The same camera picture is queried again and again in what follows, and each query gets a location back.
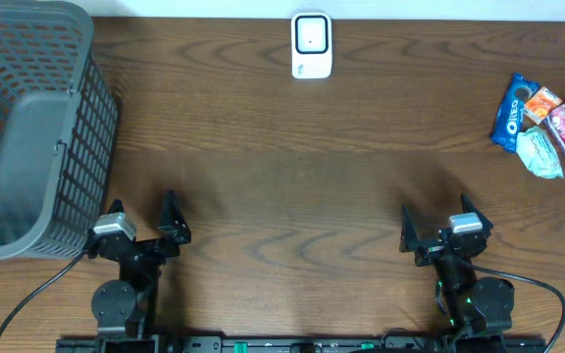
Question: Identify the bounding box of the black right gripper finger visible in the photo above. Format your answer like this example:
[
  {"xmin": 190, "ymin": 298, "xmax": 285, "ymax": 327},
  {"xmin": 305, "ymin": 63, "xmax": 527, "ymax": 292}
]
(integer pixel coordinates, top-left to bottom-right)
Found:
[
  {"xmin": 460, "ymin": 193, "xmax": 489, "ymax": 224},
  {"xmin": 399, "ymin": 205, "xmax": 419, "ymax": 253}
]

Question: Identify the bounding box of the mint green snack packet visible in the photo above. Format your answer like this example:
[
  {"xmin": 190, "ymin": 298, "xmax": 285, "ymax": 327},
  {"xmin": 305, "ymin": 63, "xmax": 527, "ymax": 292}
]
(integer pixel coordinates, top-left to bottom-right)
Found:
[{"xmin": 516, "ymin": 126, "xmax": 564, "ymax": 179}]

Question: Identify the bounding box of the blue Oreo packet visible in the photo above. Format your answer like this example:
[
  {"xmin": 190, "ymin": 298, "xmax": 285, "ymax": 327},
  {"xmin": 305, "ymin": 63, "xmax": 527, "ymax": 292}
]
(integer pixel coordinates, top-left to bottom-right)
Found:
[{"xmin": 490, "ymin": 73, "xmax": 540, "ymax": 153}]

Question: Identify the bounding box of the orange small carton box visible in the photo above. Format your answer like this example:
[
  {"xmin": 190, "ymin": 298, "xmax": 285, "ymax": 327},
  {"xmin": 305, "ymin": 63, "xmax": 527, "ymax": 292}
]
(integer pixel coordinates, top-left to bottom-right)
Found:
[{"xmin": 524, "ymin": 86, "xmax": 562, "ymax": 125}]

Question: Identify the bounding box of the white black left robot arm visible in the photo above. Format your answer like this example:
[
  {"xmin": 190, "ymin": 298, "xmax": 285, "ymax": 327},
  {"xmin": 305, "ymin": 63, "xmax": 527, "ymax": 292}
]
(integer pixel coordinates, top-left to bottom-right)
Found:
[{"xmin": 85, "ymin": 189, "xmax": 191, "ymax": 352}]

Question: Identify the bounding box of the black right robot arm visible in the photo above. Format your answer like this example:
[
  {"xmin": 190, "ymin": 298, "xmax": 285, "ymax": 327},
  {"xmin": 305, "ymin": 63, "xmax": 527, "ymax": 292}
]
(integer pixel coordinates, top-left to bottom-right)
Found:
[{"xmin": 399, "ymin": 195, "xmax": 514, "ymax": 335}]

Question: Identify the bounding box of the dark grey plastic basket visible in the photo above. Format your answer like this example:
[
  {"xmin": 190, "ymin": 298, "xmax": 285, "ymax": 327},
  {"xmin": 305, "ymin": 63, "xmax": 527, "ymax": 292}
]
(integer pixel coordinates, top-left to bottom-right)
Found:
[{"xmin": 0, "ymin": 1, "xmax": 119, "ymax": 260}]

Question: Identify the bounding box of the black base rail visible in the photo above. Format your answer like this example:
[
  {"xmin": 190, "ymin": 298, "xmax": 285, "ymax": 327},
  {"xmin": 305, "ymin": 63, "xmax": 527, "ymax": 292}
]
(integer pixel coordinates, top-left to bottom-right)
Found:
[{"xmin": 55, "ymin": 333, "xmax": 546, "ymax": 353}]

